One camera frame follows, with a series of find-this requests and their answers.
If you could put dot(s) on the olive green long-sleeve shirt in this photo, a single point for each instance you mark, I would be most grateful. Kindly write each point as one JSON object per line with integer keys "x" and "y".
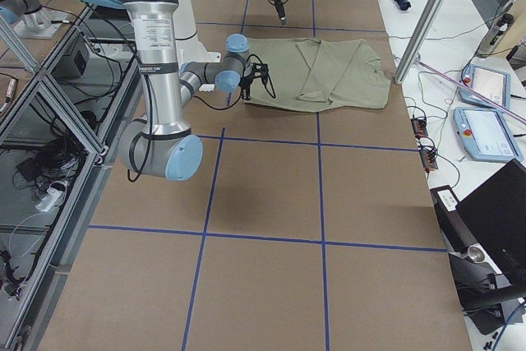
{"x": 312, "y": 75}

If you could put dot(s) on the reacher grabber stick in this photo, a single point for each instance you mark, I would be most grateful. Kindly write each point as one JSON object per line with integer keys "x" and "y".
{"x": 469, "y": 91}

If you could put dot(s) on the far blue teach pendant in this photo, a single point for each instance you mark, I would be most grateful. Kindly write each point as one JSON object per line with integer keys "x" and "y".
{"x": 490, "y": 83}

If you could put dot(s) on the blue teach pendant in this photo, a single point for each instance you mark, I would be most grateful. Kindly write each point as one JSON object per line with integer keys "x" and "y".
{"x": 490, "y": 83}
{"x": 485, "y": 135}

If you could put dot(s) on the near blue teach pendant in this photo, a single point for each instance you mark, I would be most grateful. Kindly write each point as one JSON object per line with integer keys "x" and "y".
{"x": 485, "y": 135}

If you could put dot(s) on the black laptop computer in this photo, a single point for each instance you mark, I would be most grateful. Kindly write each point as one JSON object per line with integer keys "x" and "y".
{"x": 485, "y": 233}

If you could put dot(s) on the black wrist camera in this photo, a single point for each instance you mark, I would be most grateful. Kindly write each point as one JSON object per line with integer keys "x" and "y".
{"x": 260, "y": 70}

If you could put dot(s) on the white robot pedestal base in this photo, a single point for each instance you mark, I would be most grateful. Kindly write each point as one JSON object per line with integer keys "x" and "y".
{"x": 186, "y": 44}

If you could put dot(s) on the aluminium frame post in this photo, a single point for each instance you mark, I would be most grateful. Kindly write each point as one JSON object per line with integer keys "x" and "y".
{"x": 417, "y": 39}

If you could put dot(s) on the aluminium frame rail structure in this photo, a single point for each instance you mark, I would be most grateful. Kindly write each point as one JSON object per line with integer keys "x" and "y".
{"x": 64, "y": 101}

